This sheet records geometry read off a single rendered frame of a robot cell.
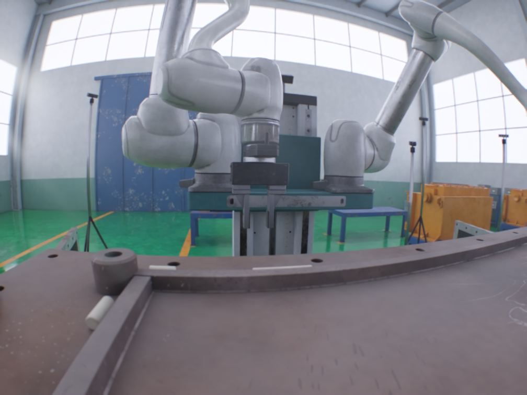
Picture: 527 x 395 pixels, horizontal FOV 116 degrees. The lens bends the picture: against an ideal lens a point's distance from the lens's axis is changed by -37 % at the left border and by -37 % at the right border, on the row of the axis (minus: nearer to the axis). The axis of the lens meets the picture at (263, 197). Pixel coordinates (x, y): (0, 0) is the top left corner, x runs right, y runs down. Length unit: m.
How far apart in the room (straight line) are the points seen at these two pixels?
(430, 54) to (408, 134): 11.09
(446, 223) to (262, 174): 3.28
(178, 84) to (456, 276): 0.51
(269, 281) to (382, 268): 0.11
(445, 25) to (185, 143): 0.92
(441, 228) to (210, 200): 3.17
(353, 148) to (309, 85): 9.17
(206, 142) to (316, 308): 0.67
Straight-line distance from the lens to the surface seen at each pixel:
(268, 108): 0.58
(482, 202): 4.39
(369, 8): 13.03
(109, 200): 9.71
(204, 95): 0.51
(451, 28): 0.98
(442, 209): 3.60
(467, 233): 1.56
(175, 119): 0.76
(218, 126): 0.82
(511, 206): 6.41
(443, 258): 0.31
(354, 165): 0.94
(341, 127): 0.96
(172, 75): 0.51
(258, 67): 0.60
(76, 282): 0.25
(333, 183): 0.94
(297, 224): 1.09
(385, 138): 1.10
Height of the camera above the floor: 1.46
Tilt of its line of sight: 6 degrees down
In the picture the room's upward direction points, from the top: 1 degrees clockwise
